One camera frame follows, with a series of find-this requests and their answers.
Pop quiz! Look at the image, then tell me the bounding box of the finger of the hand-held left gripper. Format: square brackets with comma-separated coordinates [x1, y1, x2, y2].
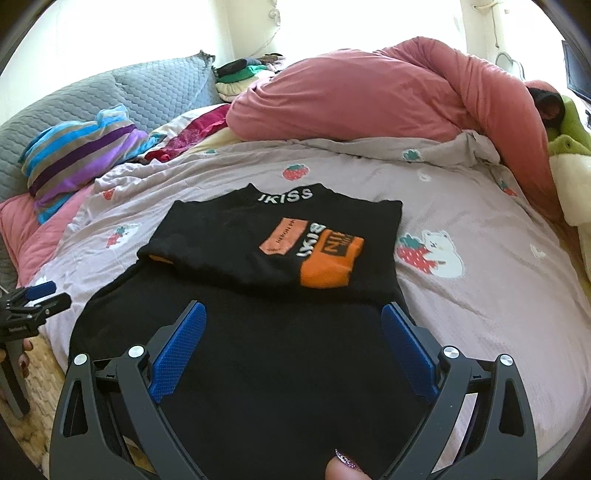
[24, 281, 58, 303]
[0, 288, 73, 325]

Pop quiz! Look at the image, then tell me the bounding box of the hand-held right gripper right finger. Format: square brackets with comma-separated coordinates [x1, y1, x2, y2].
[379, 302, 539, 480]

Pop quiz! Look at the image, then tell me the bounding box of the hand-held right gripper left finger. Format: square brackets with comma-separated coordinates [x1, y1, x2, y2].
[48, 300, 208, 480]

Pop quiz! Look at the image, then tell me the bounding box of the black sweater with orange cuffs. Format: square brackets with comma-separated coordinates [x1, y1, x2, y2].
[68, 182, 468, 480]

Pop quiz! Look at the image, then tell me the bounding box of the pile of folded clothes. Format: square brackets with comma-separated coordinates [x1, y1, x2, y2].
[213, 54, 288, 103]

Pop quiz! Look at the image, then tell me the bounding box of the person's left hand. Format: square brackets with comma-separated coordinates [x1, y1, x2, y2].
[17, 338, 34, 376]

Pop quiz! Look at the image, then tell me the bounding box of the person's right hand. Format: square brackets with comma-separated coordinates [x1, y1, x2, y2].
[322, 447, 371, 480]

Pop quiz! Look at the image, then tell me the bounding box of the beige fluffy rug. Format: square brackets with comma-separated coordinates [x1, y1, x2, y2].
[0, 330, 139, 480]

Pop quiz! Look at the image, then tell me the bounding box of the pink quilted bed pad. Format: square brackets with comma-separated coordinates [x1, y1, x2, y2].
[0, 184, 95, 289]

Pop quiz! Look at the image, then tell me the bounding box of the striped pillow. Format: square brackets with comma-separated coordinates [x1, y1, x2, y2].
[18, 104, 151, 225]

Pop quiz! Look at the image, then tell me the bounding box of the pale yellow fleece blanket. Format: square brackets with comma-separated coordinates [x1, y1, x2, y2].
[554, 220, 591, 264]

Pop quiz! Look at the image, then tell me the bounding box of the red lace cloth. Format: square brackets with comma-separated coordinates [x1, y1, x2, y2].
[144, 107, 232, 163]

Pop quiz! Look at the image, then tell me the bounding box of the grey quilted headboard cushion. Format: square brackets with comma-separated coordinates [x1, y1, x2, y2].
[0, 52, 223, 205]

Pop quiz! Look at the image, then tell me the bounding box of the cream fleece blanket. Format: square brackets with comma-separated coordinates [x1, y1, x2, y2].
[549, 151, 591, 228]

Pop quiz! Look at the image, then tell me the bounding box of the pink duvet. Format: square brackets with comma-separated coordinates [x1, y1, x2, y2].
[228, 38, 563, 224]

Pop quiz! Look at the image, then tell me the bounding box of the green plush cloth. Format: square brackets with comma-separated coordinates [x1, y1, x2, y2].
[547, 93, 591, 156]

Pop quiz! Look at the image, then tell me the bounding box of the dark furry item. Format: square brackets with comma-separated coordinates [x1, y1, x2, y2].
[526, 84, 565, 129]

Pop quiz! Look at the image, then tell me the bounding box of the black flat screen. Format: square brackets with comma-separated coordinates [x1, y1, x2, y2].
[561, 40, 591, 101]

